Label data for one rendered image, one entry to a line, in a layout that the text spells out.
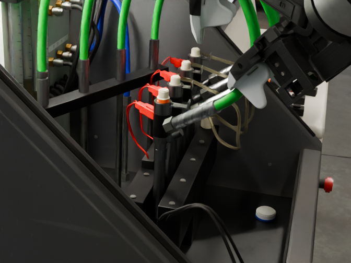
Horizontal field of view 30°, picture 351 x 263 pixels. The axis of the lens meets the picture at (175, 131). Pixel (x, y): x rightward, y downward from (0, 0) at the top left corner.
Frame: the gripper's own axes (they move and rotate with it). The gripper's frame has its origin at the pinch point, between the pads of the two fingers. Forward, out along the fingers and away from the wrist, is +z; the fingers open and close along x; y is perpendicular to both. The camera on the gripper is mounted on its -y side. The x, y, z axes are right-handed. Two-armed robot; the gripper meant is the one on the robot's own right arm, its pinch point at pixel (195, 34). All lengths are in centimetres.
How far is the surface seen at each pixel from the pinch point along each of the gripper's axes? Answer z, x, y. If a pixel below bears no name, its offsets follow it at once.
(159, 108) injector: 11.9, -1.3, -4.6
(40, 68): 8.5, -0.6, -24.3
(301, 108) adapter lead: 25, 40, 16
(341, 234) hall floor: 125, 154, 40
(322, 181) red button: 44, 44, 23
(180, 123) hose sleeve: 9.3, -11.3, 1.0
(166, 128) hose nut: 10.7, -10.5, -1.1
